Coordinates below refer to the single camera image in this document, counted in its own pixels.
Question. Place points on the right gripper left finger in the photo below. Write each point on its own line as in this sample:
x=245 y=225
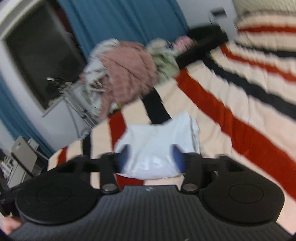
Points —
x=109 y=165

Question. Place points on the pink fluffy blanket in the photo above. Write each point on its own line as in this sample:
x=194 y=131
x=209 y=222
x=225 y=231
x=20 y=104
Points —
x=117 y=73

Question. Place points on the right blue curtain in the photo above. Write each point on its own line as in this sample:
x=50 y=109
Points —
x=136 y=21

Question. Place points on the pile of light clothes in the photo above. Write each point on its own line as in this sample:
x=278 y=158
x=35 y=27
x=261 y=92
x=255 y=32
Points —
x=164 y=55

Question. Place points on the white black chair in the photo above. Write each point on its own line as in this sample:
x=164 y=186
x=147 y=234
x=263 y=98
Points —
x=26 y=162

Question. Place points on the camera tripod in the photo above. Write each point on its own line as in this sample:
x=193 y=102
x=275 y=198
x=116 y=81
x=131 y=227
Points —
x=73 y=103

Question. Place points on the beige padded headboard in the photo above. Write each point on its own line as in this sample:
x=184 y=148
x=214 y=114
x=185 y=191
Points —
x=243 y=6

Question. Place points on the black armchair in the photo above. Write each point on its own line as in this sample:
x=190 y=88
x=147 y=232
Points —
x=206 y=38

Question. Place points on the white dressing table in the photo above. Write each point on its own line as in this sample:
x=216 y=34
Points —
x=11 y=171

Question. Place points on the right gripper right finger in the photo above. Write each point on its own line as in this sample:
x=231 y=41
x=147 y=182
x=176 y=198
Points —
x=191 y=165

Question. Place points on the dark window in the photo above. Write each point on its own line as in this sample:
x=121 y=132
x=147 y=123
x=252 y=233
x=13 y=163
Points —
x=37 y=43

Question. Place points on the white t-shirt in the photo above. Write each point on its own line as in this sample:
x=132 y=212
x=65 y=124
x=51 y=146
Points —
x=148 y=149

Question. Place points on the wall power socket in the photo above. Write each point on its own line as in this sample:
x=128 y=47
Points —
x=216 y=14

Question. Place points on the striped fleece blanket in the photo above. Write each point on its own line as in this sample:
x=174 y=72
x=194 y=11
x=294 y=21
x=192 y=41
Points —
x=242 y=97

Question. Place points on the person's hand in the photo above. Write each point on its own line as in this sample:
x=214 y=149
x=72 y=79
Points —
x=11 y=223

